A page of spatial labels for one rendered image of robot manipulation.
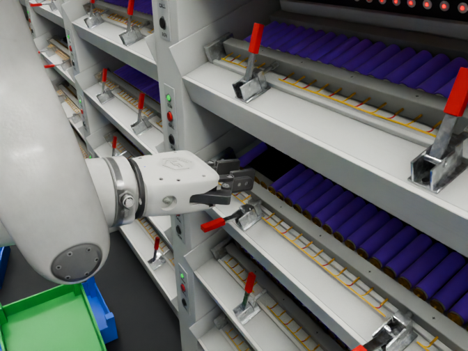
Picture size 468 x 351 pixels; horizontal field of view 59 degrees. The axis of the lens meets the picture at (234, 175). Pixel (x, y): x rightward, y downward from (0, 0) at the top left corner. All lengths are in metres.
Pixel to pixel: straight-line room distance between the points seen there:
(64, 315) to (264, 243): 0.71
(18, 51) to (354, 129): 0.32
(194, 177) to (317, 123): 0.16
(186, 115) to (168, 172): 0.20
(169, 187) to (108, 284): 0.92
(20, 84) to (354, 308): 0.41
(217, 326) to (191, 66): 0.58
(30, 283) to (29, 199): 1.11
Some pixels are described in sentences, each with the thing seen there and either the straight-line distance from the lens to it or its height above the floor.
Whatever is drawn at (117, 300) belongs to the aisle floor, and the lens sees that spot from 1.32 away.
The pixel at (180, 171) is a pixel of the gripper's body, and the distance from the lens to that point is 0.52.
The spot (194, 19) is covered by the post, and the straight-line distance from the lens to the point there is 0.67.
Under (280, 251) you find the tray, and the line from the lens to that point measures 0.58.
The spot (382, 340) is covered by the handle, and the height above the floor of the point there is 0.56.
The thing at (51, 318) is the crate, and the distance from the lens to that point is 1.19.
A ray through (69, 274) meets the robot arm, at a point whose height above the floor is 0.64.
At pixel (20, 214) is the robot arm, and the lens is 0.38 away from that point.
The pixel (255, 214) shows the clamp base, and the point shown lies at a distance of 0.63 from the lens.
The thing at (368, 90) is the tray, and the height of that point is 0.78.
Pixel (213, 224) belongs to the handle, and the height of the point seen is 0.56.
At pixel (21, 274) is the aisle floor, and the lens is 1.52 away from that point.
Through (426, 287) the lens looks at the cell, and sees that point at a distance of 0.51.
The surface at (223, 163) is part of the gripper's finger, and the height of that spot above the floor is 0.64.
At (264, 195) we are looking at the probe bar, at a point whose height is 0.58.
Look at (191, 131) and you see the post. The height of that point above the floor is 0.64.
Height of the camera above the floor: 0.90
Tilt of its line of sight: 28 degrees down
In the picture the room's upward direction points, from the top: straight up
